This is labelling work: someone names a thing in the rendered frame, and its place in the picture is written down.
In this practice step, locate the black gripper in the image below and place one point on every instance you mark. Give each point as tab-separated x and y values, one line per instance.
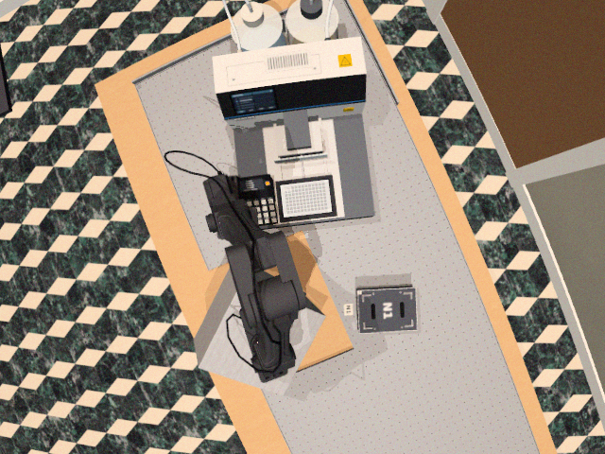
254	214

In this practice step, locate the white microplate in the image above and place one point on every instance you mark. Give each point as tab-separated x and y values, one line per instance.
299	199

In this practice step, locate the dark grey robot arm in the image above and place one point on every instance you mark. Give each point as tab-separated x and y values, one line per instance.
278	296

